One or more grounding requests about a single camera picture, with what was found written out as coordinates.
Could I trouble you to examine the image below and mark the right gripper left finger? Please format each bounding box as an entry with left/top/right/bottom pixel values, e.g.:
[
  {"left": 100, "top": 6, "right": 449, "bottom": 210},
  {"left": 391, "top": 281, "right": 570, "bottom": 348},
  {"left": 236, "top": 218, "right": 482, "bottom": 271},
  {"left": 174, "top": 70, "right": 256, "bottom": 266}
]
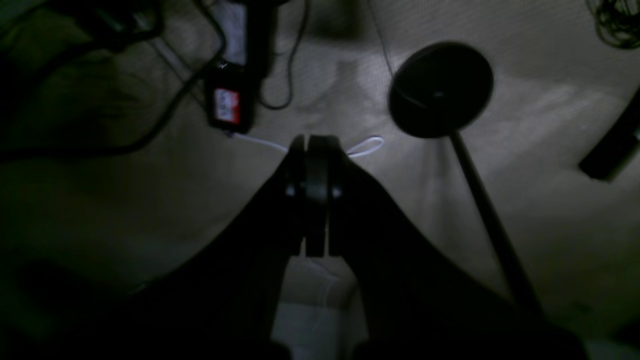
[{"left": 50, "top": 136, "right": 305, "bottom": 360}]

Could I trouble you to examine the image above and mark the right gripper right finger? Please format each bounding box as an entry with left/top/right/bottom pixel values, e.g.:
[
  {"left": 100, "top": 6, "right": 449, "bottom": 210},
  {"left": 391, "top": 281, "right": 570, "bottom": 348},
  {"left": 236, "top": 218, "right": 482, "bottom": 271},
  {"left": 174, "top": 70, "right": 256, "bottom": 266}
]
[{"left": 306, "top": 136, "right": 588, "bottom": 360}]

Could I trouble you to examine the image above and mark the black power adapter red label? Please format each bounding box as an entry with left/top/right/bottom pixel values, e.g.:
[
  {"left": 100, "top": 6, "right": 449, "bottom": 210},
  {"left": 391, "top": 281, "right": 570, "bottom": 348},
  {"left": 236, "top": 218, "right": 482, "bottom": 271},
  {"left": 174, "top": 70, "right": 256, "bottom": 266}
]
[{"left": 205, "top": 61, "right": 258, "bottom": 135}]

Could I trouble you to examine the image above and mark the black box at right edge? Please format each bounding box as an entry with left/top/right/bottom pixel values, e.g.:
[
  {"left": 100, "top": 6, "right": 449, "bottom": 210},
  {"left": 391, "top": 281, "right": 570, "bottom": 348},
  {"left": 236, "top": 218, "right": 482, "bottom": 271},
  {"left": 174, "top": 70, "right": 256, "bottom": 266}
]
[{"left": 578, "top": 90, "right": 640, "bottom": 182}]

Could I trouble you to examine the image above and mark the black floor cable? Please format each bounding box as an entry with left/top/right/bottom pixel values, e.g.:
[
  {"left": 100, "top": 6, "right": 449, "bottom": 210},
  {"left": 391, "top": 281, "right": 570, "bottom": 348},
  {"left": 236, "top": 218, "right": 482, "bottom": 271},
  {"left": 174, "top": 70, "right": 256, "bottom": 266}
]
[{"left": 0, "top": 0, "right": 226, "bottom": 163}]

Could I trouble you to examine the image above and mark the tangled cable top right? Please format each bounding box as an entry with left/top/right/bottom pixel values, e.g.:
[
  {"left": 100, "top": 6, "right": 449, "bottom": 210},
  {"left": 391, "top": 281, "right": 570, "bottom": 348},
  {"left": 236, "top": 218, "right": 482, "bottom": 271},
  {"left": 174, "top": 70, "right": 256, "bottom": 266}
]
[{"left": 585, "top": 0, "right": 640, "bottom": 50}]

